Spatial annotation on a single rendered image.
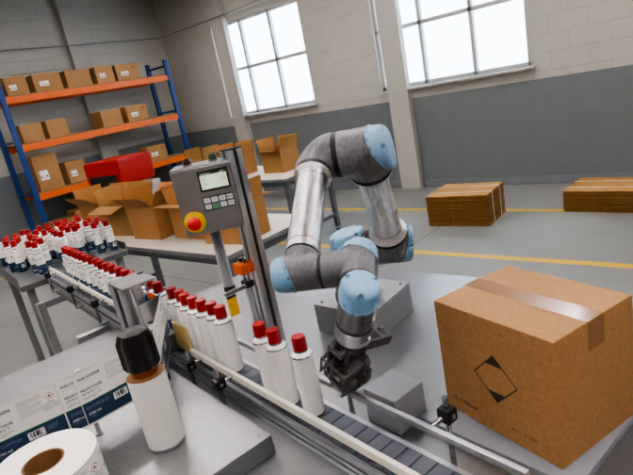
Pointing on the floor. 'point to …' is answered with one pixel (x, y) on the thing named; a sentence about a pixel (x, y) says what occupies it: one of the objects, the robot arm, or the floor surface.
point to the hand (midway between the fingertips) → (350, 385)
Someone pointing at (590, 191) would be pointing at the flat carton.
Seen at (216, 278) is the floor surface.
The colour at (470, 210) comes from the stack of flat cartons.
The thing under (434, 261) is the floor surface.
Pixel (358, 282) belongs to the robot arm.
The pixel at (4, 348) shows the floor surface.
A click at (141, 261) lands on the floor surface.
